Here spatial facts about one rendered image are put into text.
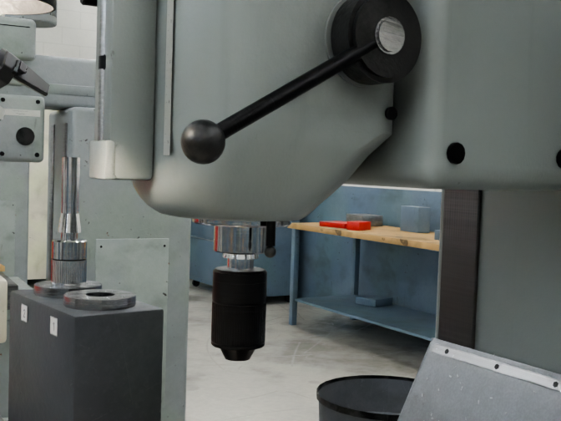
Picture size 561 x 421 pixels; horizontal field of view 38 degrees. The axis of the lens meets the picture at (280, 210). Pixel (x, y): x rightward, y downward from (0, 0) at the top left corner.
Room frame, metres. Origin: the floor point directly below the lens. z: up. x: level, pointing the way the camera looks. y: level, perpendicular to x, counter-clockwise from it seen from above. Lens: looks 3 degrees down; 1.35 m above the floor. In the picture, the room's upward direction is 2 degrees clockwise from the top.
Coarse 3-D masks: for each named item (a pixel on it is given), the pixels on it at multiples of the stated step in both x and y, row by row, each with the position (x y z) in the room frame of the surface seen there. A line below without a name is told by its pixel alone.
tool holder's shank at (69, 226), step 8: (64, 160) 1.10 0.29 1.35; (72, 160) 1.10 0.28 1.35; (64, 168) 1.10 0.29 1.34; (72, 168) 1.10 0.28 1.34; (64, 176) 1.10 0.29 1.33; (72, 176) 1.10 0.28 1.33; (64, 184) 1.10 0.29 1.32; (72, 184) 1.10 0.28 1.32; (64, 192) 1.10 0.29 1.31; (72, 192) 1.10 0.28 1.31; (64, 200) 1.10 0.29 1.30; (72, 200) 1.10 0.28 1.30; (64, 208) 1.10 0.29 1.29; (72, 208) 1.10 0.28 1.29; (64, 216) 1.10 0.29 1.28; (72, 216) 1.10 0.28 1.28; (64, 224) 1.10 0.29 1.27; (72, 224) 1.10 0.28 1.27; (80, 224) 1.12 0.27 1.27; (64, 232) 1.10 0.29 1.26; (72, 232) 1.10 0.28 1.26; (80, 232) 1.11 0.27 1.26; (72, 240) 1.11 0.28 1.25
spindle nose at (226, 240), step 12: (216, 228) 0.70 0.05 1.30; (228, 228) 0.69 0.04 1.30; (240, 228) 0.68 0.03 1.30; (252, 228) 0.69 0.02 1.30; (264, 228) 0.69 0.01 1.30; (216, 240) 0.70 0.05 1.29; (228, 240) 0.69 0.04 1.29; (240, 240) 0.68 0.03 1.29; (252, 240) 0.69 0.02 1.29; (264, 240) 0.70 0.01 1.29; (228, 252) 0.69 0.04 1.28; (240, 252) 0.68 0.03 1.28; (252, 252) 0.69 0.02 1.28
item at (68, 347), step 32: (64, 288) 1.07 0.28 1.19; (96, 288) 1.10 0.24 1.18; (32, 320) 1.06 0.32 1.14; (64, 320) 0.97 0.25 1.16; (96, 320) 0.97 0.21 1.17; (128, 320) 0.99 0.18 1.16; (160, 320) 1.02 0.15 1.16; (32, 352) 1.06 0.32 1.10; (64, 352) 0.97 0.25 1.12; (96, 352) 0.97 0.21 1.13; (128, 352) 0.99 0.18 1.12; (160, 352) 1.02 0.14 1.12; (32, 384) 1.05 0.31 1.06; (64, 384) 0.97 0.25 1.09; (96, 384) 0.97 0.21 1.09; (128, 384) 0.99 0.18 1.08; (160, 384) 1.02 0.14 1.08; (32, 416) 1.05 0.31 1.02; (64, 416) 0.97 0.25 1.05; (96, 416) 0.97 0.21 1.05; (128, 416) 1.00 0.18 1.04; (160, 416) 1.02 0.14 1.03
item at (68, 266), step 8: (56, 248) 1.09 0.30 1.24; (64, 248) 1.09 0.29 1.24; (80, 248) 1.10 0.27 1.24; (56, 256) 1.09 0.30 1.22; (64, 256) 1.09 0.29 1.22; (72, 256) 1.09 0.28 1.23; (80, 256) 1.10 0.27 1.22; (56, 264) 1.09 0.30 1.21; (64, 264) 1.09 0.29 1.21; (72, 264) 1.09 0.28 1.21; (80, 264) 1.10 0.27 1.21; (56, 272) 1.09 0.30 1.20; (64, 272) 1.09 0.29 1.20; (72, 272) 1.09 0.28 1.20; (80, 272) 1.10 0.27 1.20; (56, 280) 1.09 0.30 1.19; (64, 280) 1.09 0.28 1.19; (72, 280) 1.09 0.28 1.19; (80, 280) 1.10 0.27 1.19
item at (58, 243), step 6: (54, 240) 1.10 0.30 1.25; (60, 240) 1.10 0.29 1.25; (66, 240) 1.10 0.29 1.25; (78, 240) 1.11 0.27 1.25; (84, 240) 1.11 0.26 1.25; (54, 246) 1.10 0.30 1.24; (60, 246) 1.09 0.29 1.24; (66, 246) 1.09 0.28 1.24; (72, 246) 1.09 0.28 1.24; (78, 246) 1.10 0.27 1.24; (84, 246) 1.11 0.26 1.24
